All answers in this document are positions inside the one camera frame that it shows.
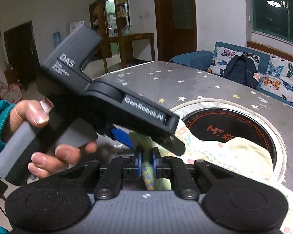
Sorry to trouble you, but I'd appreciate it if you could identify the colourful striped child's garment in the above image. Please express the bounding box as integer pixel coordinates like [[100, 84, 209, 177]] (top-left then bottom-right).
[[122, 121, 293, 233]]

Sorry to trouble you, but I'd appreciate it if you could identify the person's left hand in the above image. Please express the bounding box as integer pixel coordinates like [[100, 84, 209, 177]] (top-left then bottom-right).
[[1, 99, 98, 179]]

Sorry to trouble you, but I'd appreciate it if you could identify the black induction cooktop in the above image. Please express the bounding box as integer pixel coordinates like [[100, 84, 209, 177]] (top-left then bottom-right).
[[182, 108, 277, 166]]

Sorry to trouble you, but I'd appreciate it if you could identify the grey star-pattern tablecloth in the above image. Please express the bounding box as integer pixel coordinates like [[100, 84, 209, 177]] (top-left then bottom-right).
[[103, 62, 293, 192]]

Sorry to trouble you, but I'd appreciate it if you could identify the wooden side table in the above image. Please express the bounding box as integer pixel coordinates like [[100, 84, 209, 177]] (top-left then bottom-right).
[[100, 33, 155, 73]]

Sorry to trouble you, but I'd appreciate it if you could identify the dark backpack on sofa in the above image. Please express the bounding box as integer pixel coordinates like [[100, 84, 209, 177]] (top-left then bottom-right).
[[223, 56, 259, 89]]

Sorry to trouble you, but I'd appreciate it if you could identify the dark wooden door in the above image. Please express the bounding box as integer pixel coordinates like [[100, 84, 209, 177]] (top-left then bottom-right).
[[155, 0, 196, 61]]

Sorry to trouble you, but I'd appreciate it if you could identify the blue butterfly-pattern sofa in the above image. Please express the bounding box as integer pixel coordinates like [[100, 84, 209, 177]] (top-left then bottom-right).
[[169, 42, 293, 107]]

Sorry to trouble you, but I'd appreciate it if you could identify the dark window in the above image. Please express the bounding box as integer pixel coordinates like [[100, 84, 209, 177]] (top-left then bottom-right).
[[252, 0, 293, 43]]

